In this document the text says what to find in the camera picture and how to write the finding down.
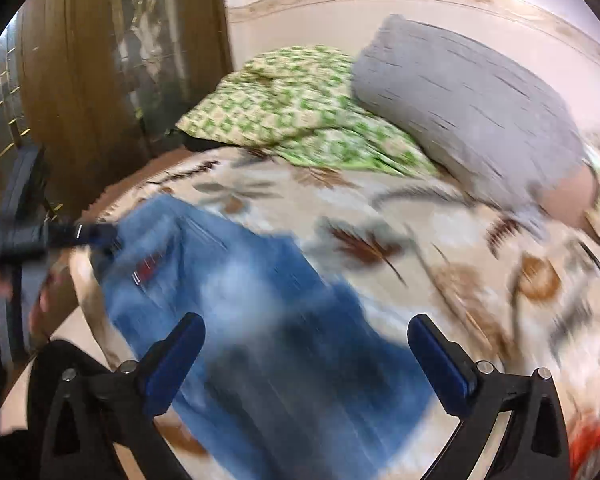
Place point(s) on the wooden wardrobe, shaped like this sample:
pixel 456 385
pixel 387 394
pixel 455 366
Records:
pixel 105 60

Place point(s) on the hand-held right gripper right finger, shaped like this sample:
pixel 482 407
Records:
pixel 437 365

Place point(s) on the blue denim pants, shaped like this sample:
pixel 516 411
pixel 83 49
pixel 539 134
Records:
pixel 260 340

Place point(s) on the grey pillow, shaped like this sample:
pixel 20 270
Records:
pixel 470 110

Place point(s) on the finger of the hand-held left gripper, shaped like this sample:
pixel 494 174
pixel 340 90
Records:
pixel 87 236

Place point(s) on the green patterned quilt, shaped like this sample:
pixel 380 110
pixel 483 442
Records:
pixel 300 110

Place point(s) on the leaf printed blanket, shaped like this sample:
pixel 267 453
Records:
pixel 480 280

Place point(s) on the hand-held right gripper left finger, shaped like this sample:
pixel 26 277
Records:
pixel 177 360

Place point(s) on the red plastic dish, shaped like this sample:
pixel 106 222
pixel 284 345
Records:
pixel 590 447

